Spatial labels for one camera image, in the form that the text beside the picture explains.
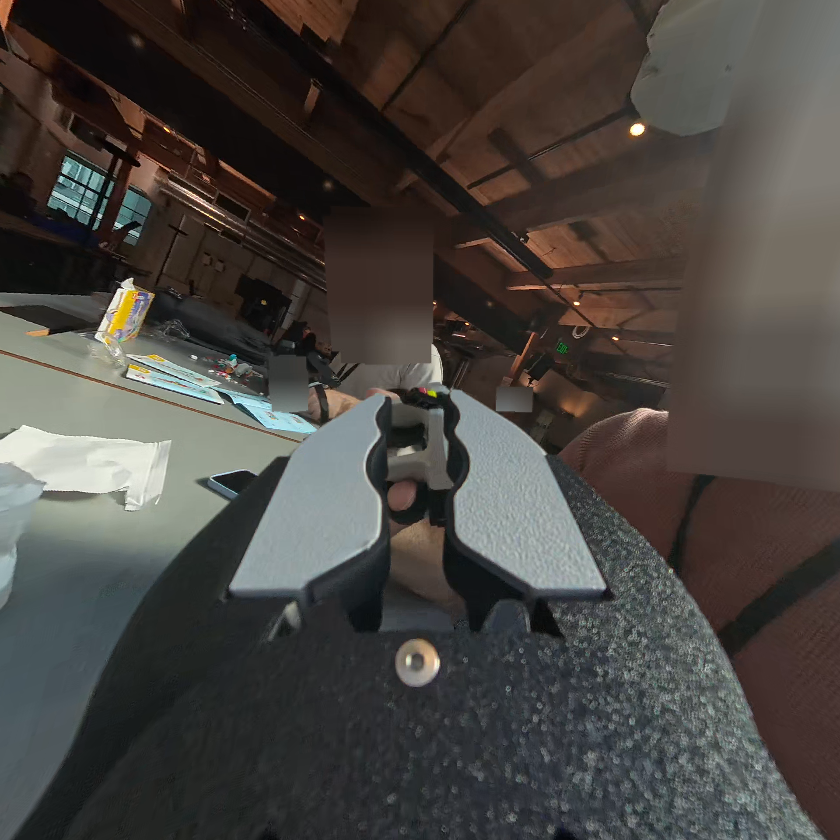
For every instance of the person's right forearm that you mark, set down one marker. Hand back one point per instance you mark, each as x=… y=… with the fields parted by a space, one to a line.
x=420 y=558

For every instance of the black lego bar coloured studs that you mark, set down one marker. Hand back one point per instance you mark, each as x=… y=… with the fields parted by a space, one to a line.
x=423 y=395

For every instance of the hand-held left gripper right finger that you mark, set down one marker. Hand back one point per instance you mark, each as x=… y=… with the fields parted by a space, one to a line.
x=518 y=518

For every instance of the clear plastic bag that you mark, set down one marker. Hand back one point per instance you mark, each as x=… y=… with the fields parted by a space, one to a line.
x=108 y=348

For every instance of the white yellow lego box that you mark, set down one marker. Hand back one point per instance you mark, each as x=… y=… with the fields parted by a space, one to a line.
x=128 y=312

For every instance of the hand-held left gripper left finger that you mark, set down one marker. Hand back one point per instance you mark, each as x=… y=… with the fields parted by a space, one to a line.
x=315 y=518

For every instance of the person's right hand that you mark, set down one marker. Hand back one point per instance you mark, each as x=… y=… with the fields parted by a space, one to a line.
x=401 y=495

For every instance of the patterned plastic drink cup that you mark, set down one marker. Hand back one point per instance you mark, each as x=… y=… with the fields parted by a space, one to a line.
x=13 y=518

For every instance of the flat white paper bag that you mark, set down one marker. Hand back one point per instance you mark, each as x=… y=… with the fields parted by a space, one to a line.
x=85 y=459

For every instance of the pile of small lego pieces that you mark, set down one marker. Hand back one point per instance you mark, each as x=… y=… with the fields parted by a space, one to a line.
x=229 y=366

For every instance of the light blue phone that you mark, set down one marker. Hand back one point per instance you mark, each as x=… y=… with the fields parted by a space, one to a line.
x=233 y=484

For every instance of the instruction booklet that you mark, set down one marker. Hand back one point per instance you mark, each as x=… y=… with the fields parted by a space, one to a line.
x=174 y=379
x=275 y=413

